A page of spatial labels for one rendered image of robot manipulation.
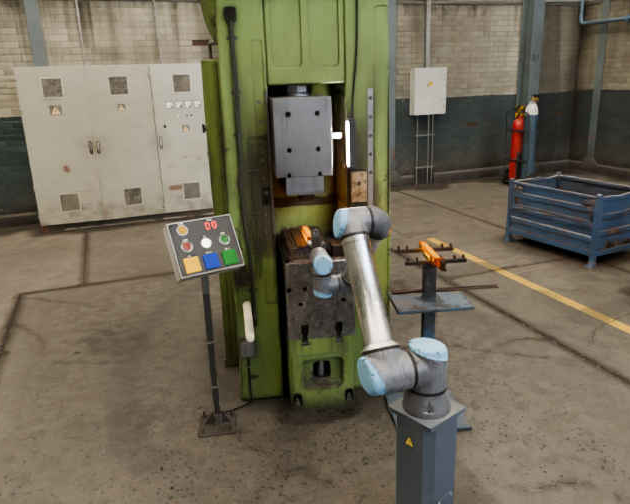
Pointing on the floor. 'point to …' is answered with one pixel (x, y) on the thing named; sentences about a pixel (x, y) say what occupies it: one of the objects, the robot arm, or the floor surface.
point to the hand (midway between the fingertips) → (312, 240)
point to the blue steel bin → (579, 214)
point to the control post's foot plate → (217, 424)
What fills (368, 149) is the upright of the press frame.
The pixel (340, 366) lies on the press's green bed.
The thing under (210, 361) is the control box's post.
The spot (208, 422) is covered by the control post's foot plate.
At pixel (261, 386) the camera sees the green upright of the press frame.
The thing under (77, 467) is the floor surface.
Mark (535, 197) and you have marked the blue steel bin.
